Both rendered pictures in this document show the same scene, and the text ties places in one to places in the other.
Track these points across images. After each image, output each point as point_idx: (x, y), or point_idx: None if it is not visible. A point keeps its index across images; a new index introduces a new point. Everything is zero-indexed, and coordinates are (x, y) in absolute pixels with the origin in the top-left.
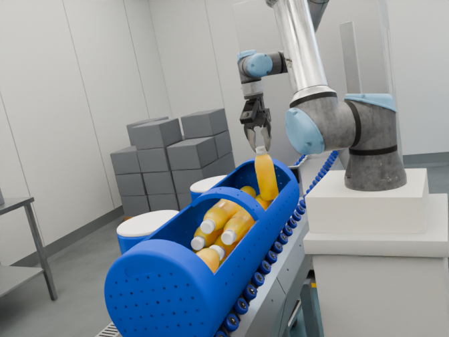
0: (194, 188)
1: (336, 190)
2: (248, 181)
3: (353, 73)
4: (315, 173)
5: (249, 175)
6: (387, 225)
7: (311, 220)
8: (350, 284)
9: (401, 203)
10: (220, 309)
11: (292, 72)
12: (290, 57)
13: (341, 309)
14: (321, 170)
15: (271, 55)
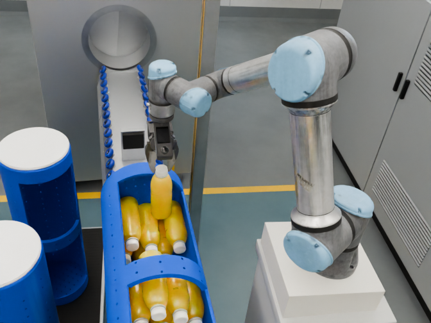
0: (9, 162)
1: (306, 277)
2: (124, 186)
3: (212, 29)
4: (133, 107)
5: (127, 181)
6: (351, 308)
7: (288, 311)
8: None
9: (368, 295)
10: None
11: (309, 195)
12: (312, 182)
13: None
14: (147, 113)
15: (208, 88)
